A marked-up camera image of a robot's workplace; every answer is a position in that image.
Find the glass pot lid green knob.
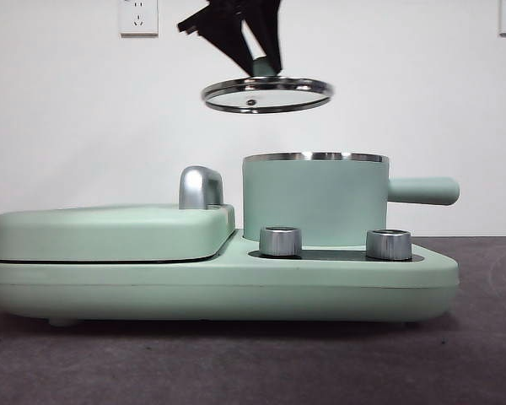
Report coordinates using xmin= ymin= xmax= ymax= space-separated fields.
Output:
xmin=201 ymin=57 xmax=335 ymax=114

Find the silver control knob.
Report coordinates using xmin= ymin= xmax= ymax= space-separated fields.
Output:
xmin=365 ymin=229 xmax=413 ymax=260
xmin=259 ymin=226 xmax=304 ymax=257

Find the green breakfast maker base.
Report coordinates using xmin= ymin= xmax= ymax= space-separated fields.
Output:
xmin=0 ymin=229 xmax=460 ymax=328

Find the green pot with side handle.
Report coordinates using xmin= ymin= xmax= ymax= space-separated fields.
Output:
xmin=240 ymin=150 xmax=460 ymax=248

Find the green griddle lid silver handle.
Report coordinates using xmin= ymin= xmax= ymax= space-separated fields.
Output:
xmin=0 ymin=166 xmax=237 ymax=262

